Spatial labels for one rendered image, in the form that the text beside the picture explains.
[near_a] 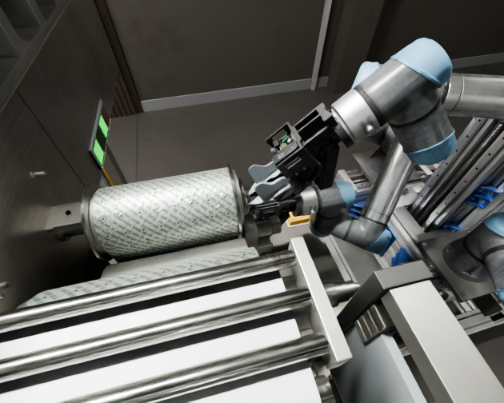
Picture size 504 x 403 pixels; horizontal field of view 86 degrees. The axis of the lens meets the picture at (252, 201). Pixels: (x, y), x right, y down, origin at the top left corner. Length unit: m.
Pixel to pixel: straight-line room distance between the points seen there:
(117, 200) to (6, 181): 0.14
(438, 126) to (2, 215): 0.64
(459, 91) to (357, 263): 1.26
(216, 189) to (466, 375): 0.39
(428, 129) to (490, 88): 0.19
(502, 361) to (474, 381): 1.88
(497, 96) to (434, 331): 0.49
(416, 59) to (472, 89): 0.21
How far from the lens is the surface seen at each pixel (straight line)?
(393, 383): 0.33
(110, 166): 1.52
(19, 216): 0.53
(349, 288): 0.36
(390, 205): 0.80
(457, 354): 0.28
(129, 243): 0.52
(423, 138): 0.51
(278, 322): 0.24
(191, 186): 0.49
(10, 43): 0.68
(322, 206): 0.71
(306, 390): 0.23
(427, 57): 0.46
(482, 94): 0.66
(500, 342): 2.20
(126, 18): 2.99
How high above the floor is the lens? 1.67
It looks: 51 degrees down
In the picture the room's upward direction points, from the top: straight up
